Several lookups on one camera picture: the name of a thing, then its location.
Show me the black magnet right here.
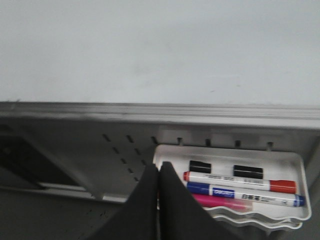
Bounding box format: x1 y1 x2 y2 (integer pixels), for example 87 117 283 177
233 165 264 179

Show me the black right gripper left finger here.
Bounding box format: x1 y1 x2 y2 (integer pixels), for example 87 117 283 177
88 164 158 240

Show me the blue whiteboard marker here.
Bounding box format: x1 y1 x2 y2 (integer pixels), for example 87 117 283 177
186 182 306 208

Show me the white whiteboard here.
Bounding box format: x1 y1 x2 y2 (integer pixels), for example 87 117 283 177
0 0 320 131

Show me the white marker tray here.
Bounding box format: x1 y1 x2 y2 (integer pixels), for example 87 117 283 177
153 145 312 231

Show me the black magnet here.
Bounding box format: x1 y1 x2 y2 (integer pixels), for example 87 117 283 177
189 160 212 174
233 165 264 179

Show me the red whiteboard marker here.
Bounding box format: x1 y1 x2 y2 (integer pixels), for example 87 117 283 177
182 171 297 194

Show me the pink whiteboard marker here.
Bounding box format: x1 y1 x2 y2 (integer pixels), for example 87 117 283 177
191 193 253 212

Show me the grey perforated pegboard panel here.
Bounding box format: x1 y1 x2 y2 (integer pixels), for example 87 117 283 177
0 118 320 197

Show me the black magnet left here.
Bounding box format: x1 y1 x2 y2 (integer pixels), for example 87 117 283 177
189 160 212 174

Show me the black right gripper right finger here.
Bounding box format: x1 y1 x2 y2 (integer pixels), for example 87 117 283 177
159 162 228 240

